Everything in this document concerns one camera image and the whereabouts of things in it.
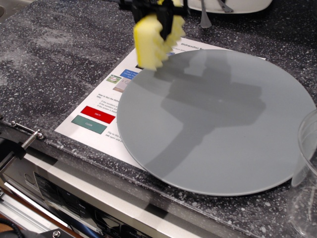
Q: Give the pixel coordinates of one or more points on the stainless steel dishwasher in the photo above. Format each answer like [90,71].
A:
[97,203]

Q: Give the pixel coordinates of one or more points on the grey round plate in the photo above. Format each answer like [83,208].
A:
[257,158]

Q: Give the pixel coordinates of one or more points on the white dish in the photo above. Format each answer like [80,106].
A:
[235,6]

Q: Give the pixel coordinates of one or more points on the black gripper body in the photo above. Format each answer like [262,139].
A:
[155,5]

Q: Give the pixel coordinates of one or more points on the metal clamp screw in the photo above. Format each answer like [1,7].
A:
[34,134]

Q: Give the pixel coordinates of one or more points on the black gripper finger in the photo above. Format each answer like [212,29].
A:
[166,20]
[139,12]

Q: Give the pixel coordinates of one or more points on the laminated dishwasher instruction sheet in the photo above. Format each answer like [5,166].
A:
[99,109]

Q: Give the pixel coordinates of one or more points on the black clamp bracket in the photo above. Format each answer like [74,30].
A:
[7,146]

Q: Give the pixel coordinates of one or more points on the yellow sponge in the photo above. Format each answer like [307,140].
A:
[151,48]

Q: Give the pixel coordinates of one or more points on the metal utensil handle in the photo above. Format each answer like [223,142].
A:
[225,7]

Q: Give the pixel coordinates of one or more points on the clear plastic cup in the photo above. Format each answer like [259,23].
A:
[302,199]

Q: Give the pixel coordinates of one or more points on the metal spoon handle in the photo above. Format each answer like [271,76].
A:
[205,21]

